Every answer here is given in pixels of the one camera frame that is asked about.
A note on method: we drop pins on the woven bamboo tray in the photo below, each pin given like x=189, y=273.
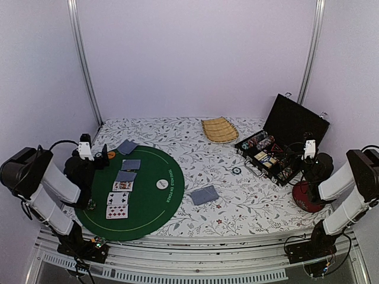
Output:
x=219, y=130

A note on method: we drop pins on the blue patterned card deck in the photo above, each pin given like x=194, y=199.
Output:
x=204, y=195

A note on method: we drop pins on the round green poker mat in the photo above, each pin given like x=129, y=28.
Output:
x=149, y=207

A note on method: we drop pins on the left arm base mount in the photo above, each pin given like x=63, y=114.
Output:
x=74, y=245

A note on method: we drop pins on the clubs face-up card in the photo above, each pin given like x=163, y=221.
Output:
x=118, y=198

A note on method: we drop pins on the poker chip stack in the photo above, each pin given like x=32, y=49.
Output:
x=91, y=205

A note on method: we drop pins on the aluminium frame post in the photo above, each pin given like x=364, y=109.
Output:
x=314, y=41
x=80, y=49

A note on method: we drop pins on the right aluminium frame post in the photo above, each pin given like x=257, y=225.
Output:
x=314, y=41

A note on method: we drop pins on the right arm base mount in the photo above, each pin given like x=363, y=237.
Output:
x=319, y=245

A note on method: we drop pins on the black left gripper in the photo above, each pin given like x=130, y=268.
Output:
x=105, y=162

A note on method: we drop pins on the black poker chip case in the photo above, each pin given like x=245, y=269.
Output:
x=285, y=127

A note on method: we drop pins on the orange big blind button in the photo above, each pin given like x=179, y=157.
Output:
x=111, y=154

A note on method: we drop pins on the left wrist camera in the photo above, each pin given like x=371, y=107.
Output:
x=84, y=147

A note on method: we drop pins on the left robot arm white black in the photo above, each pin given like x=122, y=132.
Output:
x=32, y=176

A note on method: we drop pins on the king face-up card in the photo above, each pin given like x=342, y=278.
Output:
x=123, y=186

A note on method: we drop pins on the blue card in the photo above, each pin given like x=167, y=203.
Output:
x=126, y=147

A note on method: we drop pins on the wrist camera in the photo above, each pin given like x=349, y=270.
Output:
x=84, y=147
x=309, y=149

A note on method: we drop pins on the white dealer button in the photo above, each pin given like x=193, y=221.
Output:
x=162, y=184

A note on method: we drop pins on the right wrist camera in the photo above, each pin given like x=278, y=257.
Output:
x=309, y=149

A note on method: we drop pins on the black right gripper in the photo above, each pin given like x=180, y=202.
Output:
x=291, y=154

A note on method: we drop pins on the eight of diamonds card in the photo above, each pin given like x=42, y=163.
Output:
x=115, y=212

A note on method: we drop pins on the face-down card slot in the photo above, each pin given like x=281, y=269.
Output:
x=132, y=164
x=123, y=176

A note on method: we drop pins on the red floral round cushion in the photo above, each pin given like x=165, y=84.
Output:
x=300, y=197

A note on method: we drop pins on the left aluminium frame post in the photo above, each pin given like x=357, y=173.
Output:
x=80, y=49

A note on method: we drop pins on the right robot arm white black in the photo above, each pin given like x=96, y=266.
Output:
x=359, y=173

